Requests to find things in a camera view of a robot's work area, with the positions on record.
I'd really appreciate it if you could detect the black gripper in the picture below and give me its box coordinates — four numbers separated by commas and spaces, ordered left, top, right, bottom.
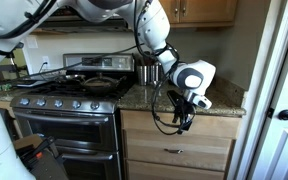
171, 99, 196, 136

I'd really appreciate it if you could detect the wooden drawer with spice jars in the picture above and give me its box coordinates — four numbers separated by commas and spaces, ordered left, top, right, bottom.
120, 109, 242, 139

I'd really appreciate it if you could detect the tall wooden drawer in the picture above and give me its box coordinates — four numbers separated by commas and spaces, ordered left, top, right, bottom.
123, 129, 235, 172

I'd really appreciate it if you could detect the perforated steel utensil holder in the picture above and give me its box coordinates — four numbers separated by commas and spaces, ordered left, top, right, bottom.
136, 54, 164, 86

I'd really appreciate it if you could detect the silver range knob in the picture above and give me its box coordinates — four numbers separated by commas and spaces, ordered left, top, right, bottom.
36, 98, 47, 108
19, 97, 31, 107
53, 99, 65, 109
71, 99, 83, 110
89, 101, 101, 111

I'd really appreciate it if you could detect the black frying pan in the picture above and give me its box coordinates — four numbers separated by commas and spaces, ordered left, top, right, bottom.
80, 77, 120, 95

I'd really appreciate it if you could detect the black door latch plate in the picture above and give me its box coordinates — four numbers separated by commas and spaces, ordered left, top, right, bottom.
267, 107, 276, 120

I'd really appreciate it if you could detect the steel lid with dark knob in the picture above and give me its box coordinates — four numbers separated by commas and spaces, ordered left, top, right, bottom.
83, 73, 117, 86

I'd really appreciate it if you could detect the white panel door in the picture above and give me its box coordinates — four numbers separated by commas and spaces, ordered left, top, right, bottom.
247, 13, 288, 180

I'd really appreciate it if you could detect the stainless steel gas range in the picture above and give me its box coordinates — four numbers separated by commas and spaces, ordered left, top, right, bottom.
9, 53, 136, 180

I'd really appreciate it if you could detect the black tool with orange button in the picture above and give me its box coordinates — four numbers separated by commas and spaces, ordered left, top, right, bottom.
17, 135, 69, 180

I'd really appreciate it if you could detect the stainless steel microwave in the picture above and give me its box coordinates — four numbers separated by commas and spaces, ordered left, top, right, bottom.
33, 13, 132, 33

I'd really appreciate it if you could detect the brown cardboard box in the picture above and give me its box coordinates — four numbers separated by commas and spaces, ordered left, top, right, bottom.
13, 133, 44, 152

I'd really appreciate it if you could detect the metal drawer handle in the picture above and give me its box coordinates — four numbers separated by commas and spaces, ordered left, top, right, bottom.
163, 148, 184, 155

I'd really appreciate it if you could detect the white door frame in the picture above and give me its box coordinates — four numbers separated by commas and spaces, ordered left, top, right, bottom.
227, 0, 288, 180

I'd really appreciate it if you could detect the short oven door handle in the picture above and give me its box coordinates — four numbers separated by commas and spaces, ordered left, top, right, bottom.
55, 151, 115, 163

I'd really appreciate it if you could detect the wooden wall cabinet with doors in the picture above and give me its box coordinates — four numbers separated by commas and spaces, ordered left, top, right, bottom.
158, 0, 239, 29

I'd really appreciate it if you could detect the long oven door handle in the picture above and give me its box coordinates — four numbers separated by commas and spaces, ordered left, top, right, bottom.
13, 109, 111, 125

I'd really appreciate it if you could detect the thin black cable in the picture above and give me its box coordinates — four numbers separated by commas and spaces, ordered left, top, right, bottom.
0, 44, 142, 90

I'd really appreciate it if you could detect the white wall outlet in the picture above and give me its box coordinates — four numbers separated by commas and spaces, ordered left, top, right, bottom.
42, 55, 51, 70

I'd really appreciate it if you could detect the white light switch plate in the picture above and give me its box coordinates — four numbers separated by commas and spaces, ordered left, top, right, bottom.
26, 35, 39, 50

